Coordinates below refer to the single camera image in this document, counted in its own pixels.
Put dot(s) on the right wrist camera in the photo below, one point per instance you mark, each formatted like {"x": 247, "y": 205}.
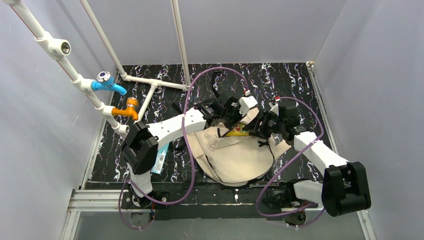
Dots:
{"x": 274, "y": 108}

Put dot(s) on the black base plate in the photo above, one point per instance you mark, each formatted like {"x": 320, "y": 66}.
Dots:
{"x": 205, "y": 201}

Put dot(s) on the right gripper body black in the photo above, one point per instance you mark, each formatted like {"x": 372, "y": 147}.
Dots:
{"x": 259, "y": 124}

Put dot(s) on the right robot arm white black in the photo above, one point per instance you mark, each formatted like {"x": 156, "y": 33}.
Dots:
{"x": 344, "y": 188}

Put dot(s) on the aluminium rail frame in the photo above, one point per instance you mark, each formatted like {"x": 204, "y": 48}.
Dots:
{"x": 97, "y": 203}

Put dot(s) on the beige student backpack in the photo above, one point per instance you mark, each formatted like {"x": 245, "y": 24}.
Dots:
{"x": 233, "y": 160}

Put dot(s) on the blue tap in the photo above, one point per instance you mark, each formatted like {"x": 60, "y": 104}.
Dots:
{"x": 106, "y": 82}

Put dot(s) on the teal pencil pack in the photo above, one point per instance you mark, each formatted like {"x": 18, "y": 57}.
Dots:
{"x": 160, "y": 159}

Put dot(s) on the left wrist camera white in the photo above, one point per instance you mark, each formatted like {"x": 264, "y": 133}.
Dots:
{"x": 246, "y": 104}

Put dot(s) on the white pvc pipe frame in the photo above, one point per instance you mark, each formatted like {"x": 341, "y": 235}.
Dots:
{"x": 59, "y": 49}

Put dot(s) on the orange tap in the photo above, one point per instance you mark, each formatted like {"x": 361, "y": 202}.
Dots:
{"x": 129, "y": 111}

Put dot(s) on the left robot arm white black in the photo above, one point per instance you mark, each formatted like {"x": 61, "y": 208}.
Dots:
{"x": 140, "y": 147}

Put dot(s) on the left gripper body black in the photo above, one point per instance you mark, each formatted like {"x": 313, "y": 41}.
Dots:
{"x": 228, "y": 122}

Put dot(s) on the yellow crayon box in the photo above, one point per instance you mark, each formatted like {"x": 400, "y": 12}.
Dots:
{"x": 237, "y": 131}

